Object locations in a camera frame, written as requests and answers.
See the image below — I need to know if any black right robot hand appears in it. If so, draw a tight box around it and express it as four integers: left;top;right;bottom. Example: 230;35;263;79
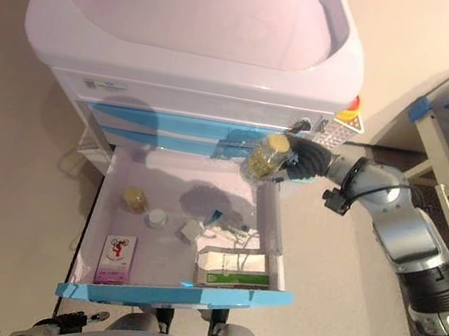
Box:
274;133;339;191

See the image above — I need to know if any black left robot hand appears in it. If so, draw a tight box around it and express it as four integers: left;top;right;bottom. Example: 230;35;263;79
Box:
53;302;111;336

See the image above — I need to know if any clear bottle yellow cap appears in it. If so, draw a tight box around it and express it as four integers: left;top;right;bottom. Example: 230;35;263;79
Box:
242;128;298;191

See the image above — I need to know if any blue white cart drawer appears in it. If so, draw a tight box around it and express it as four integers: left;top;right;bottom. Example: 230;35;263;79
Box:
86;117;255;168
79;96;296;157
54;137;315;336

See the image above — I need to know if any pink white medicine box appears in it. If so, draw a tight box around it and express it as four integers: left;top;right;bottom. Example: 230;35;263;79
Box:
93;230;139;290

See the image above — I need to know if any small amber medicine bottle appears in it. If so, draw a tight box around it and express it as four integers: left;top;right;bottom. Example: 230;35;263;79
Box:
120;185;153;216

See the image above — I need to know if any green white medicine box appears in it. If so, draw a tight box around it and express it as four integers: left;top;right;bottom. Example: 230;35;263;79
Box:
190;243;276;299

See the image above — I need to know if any white perforated basket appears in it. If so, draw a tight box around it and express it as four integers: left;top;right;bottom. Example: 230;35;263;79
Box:
317;106;367;152

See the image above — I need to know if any black cart lock key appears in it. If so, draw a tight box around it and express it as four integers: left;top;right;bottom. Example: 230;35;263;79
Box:
291;117;314;135

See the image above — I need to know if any yellow sharps container red lid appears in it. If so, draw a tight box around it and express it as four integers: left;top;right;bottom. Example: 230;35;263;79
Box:
341;92;367;123

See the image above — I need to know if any white blue tube box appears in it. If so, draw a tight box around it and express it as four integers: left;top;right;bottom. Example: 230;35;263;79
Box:
197;205;264;252

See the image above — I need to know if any blue bed corner bumper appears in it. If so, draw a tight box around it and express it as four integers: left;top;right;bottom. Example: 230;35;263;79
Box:
406;94;435;125

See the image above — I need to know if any small white cap bottle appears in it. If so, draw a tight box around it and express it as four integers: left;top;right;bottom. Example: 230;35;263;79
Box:
141;207;170;231

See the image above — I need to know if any small white cube box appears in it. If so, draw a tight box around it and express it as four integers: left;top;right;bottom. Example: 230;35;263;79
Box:
174;217;204;246

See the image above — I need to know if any white medical cart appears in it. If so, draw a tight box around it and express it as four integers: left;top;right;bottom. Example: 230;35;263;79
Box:
1;0;377;217

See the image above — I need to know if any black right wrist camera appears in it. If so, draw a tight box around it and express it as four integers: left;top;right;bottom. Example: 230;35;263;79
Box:
320;186;353;218

